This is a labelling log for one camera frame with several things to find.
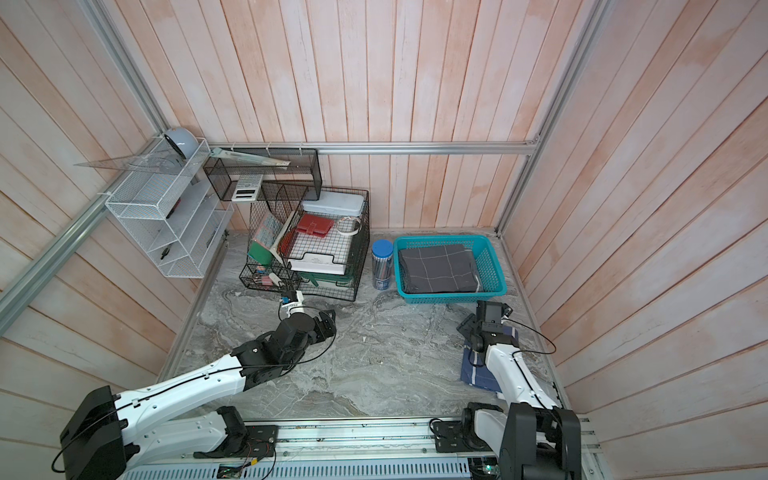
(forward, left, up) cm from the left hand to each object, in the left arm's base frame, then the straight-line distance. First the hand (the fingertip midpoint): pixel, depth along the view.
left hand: (324, 320), depth 81 cm
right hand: (+3, -44, -9) cm, 45 cm away
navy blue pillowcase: (-10, -43, -11) cm, 45 cm away
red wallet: (+28, +4, +9) cm, 29 cm away
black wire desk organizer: (+20, +4, +8) cm, 22 cm away
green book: (+29, +27, -6) cm, 40 cm away
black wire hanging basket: (+38, +12, +22) cm, 45 cm away
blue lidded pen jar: (+19, -16, +7) cm, 26 cm away
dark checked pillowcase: (+22, -35, -5) cm, 42 cm away
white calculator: (+42, +29, +13) cm, 53 cm away
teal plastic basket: (+25, -53, -6) cm, 59 cm away
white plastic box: (+39, -1, +9) cm, 40 cm away
